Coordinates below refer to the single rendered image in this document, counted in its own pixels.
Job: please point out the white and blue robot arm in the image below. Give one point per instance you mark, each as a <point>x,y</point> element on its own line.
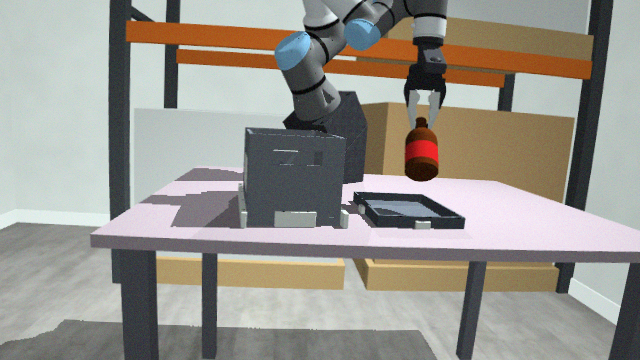
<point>328,30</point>

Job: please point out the brown bottle with red label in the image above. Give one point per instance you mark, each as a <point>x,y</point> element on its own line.
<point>421,153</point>

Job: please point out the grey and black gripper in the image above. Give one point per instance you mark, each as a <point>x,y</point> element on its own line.
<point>424,81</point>

